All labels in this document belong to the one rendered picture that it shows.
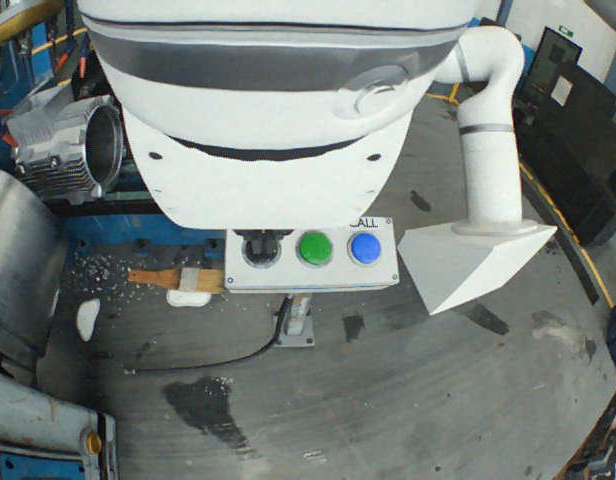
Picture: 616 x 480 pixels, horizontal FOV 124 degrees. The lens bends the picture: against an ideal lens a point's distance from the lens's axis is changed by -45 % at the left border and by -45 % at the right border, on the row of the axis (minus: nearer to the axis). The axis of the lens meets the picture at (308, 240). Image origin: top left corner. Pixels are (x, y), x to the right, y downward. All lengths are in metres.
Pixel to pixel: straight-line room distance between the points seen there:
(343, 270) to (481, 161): 0.37
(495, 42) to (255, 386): 0.74
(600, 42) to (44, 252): 7.38
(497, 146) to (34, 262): 0.71
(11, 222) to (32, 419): 0.22
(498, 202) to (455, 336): 0.27
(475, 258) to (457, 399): 0.27
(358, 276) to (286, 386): 0.27
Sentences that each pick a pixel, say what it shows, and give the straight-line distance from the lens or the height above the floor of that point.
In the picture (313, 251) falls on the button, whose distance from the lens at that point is 0.27.
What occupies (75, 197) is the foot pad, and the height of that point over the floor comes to 0.97.
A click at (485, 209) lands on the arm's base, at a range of 0.57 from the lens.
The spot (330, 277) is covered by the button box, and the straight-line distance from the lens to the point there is 0.28.
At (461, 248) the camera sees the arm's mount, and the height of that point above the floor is 0.97.
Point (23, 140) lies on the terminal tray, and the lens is 0.64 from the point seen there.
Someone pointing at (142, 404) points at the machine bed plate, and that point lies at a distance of 0.54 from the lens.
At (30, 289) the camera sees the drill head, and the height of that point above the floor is 1.05.
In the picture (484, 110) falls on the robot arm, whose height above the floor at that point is 1.14.
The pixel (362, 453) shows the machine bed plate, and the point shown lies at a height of 0.80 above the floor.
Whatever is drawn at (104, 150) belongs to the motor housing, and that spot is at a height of 0.97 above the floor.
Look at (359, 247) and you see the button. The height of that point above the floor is 1.07.
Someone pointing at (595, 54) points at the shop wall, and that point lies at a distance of 7.13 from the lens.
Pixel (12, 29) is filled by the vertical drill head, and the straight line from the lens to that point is 0.54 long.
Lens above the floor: 1.29
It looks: 52 degrees down
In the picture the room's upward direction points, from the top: 11 degrees clockwise
